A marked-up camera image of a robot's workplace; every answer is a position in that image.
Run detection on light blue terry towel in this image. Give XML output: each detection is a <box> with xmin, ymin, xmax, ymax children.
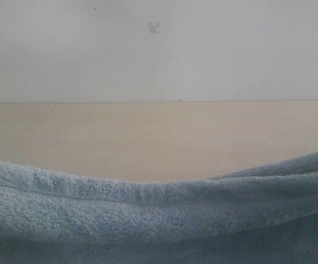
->
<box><xmin>0</xmin><ymin>152</ymin><xmax>318</xmax><ymax>263</ymax></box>

